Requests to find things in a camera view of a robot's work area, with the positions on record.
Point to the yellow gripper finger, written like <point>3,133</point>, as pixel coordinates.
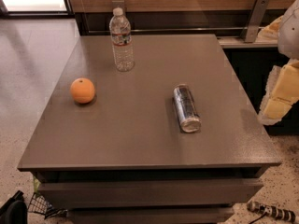
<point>282,92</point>
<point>271,31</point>

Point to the silver redbull can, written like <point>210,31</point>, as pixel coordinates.
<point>188,117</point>

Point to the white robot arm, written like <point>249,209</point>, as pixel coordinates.
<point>288,33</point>

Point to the grey drawer cabinet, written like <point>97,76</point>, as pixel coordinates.
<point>122,158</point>

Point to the black white power strip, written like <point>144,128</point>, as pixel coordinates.
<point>272,211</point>

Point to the clear plastic water bottle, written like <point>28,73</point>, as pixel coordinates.
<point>122,42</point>

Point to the orange fruit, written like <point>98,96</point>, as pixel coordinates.
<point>82,90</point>

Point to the black bag on floor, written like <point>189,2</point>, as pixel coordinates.
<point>14,210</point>

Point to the metal wall bracket right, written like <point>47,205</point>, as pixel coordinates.
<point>250,31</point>

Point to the metal wall bracket behind bottle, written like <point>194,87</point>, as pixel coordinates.
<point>119,3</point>

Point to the black wire basket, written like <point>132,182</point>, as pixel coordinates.
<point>39,205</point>

